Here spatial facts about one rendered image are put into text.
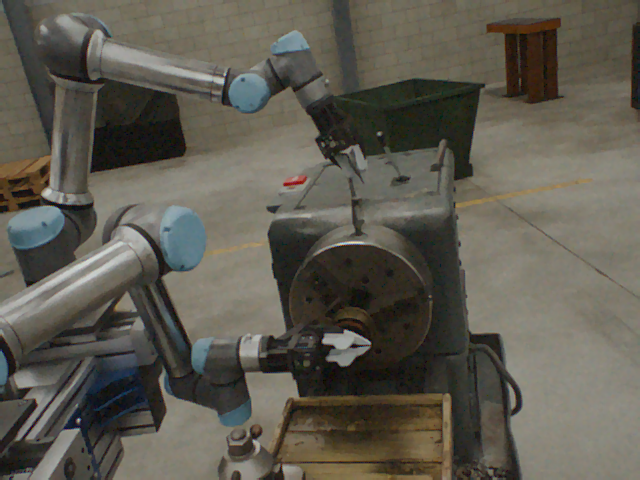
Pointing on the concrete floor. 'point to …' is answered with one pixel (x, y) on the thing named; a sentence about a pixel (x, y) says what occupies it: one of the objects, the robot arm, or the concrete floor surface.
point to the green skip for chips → (417, 117)
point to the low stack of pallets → (23, 181)
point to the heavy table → (530, 57)
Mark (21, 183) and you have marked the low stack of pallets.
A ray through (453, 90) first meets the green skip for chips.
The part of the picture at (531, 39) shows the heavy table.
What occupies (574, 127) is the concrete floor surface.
